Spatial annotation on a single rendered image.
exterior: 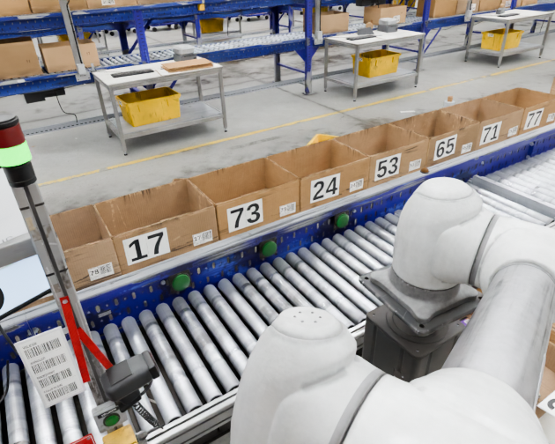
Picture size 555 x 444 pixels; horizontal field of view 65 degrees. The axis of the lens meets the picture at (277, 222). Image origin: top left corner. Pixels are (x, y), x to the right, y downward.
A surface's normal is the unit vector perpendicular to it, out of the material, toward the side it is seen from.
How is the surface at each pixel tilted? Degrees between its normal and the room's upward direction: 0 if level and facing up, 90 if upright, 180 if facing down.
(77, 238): 89
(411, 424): 2
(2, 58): 86
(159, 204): 89
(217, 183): 89
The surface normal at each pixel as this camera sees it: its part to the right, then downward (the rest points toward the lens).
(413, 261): -0.73, 0.36
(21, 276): 0.78, 0.24
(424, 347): -0.04, -0.85
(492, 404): 0.20, -0.93
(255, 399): -0.70, 0.03
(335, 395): -0.09, -0.66
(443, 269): -0.48, 0.58
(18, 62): 0.48, 0.44
